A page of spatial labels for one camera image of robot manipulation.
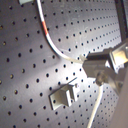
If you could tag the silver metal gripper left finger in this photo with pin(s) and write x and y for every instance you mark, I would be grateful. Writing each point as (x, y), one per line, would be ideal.
(115, 80)

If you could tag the black perforated breadboard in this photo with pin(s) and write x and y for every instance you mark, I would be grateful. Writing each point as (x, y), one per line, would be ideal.
(30, 70)

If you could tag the silver metal cable clip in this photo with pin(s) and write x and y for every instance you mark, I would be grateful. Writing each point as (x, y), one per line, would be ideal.
(65, 95)

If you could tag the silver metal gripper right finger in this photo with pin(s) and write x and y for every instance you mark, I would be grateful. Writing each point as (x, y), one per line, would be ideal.
(108, 59)

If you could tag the pale clip at top edge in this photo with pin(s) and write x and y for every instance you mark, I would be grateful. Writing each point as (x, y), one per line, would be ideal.
(24, 1)

